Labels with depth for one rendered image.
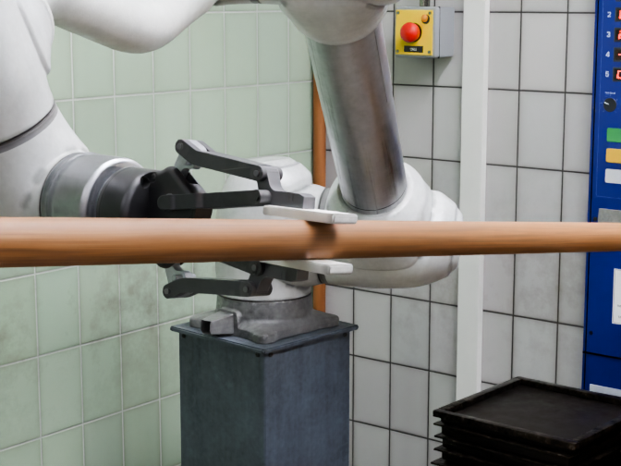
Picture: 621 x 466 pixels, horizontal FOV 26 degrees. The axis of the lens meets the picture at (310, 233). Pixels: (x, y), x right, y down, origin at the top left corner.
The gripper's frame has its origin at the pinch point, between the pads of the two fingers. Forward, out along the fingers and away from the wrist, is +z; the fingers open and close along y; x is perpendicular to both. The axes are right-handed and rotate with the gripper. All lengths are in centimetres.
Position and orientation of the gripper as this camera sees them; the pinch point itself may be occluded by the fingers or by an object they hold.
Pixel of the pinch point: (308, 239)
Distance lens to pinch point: 102.2
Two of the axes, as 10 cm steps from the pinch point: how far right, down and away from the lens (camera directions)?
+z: 7.7, 1.2, -6.2
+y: -0.9, 9.9, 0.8
